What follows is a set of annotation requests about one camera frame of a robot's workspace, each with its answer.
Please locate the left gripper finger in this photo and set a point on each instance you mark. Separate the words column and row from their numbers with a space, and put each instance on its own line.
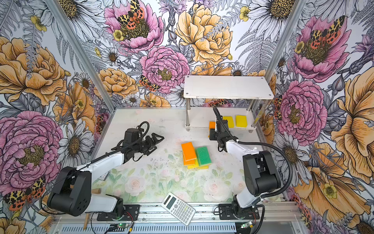
column 157, row 136
column 153, row 146

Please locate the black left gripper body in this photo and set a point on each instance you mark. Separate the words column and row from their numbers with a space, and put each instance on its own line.
column 144, row 146

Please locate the orange top sponge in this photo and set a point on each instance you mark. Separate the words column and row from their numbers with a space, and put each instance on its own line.
column 212, row 126

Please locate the orange sponge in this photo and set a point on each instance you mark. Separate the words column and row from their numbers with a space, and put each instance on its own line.
column 188, row 152
column 212, row 126

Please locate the yellow sponge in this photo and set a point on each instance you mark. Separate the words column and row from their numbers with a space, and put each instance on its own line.
column 241, row 121
column 230, row 121
column 197, row 166

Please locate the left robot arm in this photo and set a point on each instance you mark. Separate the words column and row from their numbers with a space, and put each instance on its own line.
column 72, row 192

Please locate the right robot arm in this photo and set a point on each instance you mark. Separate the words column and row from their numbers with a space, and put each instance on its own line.
column 260, row 174

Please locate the white two-tier shelf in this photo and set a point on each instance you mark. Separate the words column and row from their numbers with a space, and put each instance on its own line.
column 223, row 88

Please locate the green scouring sponge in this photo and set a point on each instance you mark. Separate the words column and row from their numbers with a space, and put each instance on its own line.
column 203, row 156

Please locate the orange lower sponge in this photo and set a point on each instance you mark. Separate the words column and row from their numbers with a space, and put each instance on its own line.
column 188, row 152

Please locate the yellow bottom sponge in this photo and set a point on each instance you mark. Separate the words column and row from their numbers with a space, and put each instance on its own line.
column 197, row 166

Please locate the small analog clock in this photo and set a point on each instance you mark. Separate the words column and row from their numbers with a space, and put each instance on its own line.
column 104, row 176

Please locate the wooden stick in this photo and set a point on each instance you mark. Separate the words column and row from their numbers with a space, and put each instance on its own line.
column 93, row 191

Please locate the white scientific calculator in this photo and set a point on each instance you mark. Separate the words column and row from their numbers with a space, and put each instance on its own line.
column 178, row 208

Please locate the green circuit board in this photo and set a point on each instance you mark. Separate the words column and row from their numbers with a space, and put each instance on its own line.
column 121, row 227

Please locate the aluminium front rail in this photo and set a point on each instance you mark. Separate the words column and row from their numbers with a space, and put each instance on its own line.
column 205, row 212

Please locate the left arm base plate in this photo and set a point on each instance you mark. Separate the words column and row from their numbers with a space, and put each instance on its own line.
column 131, row 213

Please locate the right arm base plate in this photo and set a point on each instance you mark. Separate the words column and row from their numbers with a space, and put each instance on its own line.
column 234, row 212

